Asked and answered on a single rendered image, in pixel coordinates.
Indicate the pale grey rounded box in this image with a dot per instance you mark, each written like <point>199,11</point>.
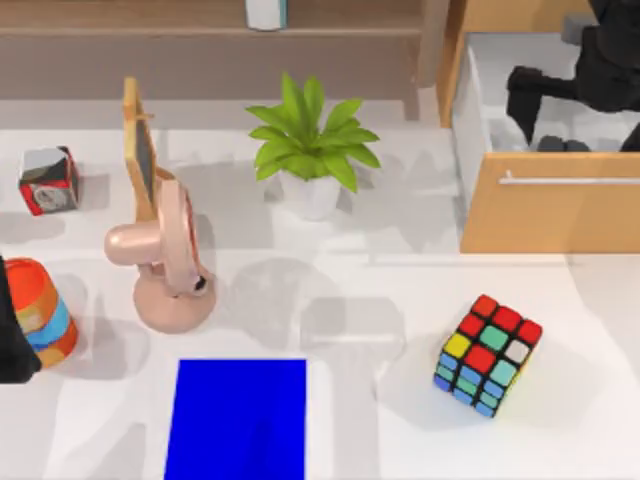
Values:
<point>572,29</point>

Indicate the dark grey object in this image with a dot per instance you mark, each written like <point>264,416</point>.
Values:
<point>562,145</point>

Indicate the pale wooden drawer front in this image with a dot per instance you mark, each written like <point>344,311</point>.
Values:
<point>550,215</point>

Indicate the green plant in white pot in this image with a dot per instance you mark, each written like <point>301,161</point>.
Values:
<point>310,145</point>

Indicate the multicoloured puzzle cube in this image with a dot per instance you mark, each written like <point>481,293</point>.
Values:
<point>487,352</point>

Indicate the white container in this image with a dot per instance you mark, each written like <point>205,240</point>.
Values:
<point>266,14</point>

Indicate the wooden framed blackboard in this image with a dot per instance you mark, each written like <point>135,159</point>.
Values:
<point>142,145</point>

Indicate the pink desk fan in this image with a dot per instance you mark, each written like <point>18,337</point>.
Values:
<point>172,305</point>

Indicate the flat blue mat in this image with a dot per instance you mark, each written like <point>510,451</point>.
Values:
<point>240,420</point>

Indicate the red black and white box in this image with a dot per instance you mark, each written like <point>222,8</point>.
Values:
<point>49,182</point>

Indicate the orange striped cup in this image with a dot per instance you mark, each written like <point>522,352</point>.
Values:
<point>42,310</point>

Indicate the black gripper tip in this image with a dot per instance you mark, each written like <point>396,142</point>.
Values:
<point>12,345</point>

